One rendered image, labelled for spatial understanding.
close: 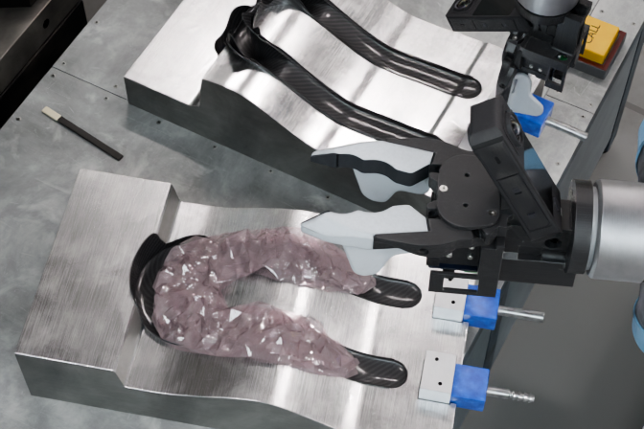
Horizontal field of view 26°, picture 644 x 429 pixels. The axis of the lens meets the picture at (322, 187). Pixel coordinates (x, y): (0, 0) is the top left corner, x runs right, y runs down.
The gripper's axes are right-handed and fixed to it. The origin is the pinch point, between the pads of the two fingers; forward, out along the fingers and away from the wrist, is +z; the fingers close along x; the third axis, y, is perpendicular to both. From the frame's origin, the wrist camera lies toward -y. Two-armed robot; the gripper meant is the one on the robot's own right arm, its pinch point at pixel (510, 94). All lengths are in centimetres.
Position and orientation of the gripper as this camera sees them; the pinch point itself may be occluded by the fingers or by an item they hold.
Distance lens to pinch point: 180.1
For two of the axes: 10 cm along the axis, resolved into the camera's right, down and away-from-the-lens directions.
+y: 8.8, 3.9, -2.7
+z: 0.0, 5.6, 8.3
